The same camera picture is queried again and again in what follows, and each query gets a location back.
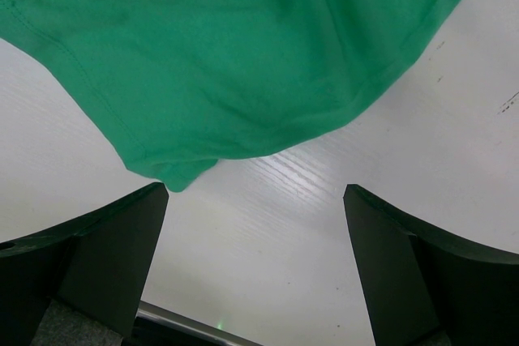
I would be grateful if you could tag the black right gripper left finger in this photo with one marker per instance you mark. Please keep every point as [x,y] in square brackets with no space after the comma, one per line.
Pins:
[80,282]

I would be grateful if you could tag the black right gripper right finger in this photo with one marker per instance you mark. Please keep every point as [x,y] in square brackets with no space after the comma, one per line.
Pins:
[426,286]

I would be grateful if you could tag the green tank top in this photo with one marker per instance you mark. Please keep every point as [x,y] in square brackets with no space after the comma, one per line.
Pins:
[177,85]

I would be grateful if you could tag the aluminium table edge rail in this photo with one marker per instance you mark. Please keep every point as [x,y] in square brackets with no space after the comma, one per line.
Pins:
[177,322]

